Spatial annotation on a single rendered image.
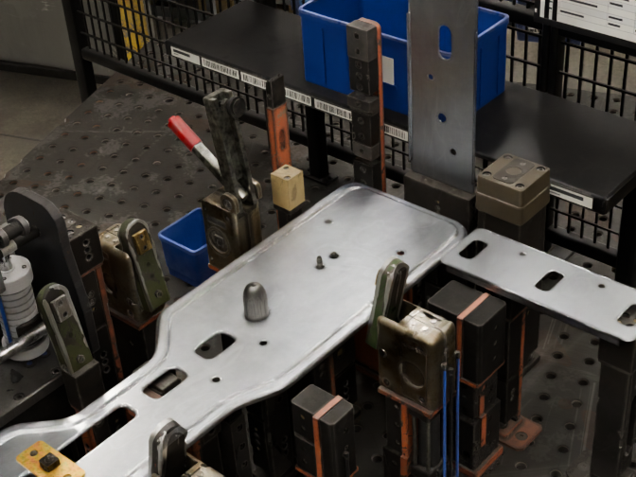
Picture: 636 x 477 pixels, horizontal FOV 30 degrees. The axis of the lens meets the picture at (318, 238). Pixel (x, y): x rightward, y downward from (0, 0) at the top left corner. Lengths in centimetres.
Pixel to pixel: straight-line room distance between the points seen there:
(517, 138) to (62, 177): 103
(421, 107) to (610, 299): 40
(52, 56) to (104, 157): 164
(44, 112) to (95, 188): 185
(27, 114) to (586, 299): 297
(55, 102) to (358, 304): 286
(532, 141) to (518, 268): 28
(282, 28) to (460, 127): 59
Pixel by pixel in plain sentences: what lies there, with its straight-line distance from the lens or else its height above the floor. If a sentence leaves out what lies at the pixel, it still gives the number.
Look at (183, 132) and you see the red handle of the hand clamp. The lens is 168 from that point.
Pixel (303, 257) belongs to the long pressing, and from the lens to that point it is 163.
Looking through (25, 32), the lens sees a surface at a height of 29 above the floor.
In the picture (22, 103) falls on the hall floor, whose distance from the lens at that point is 433.
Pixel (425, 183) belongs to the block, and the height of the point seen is 100.
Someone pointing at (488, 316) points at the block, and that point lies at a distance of 155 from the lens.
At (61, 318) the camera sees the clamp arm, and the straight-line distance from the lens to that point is 148.
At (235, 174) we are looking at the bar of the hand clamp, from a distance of 164.
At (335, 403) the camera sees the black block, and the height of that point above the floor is 99.
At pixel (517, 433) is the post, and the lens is 179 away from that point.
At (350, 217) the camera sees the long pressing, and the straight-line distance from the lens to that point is 171.
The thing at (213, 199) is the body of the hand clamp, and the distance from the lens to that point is 168.
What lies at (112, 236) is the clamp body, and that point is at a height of 107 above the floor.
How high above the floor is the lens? 196
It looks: 35 degrees down
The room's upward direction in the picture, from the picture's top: 4 degrees counter-clockwise
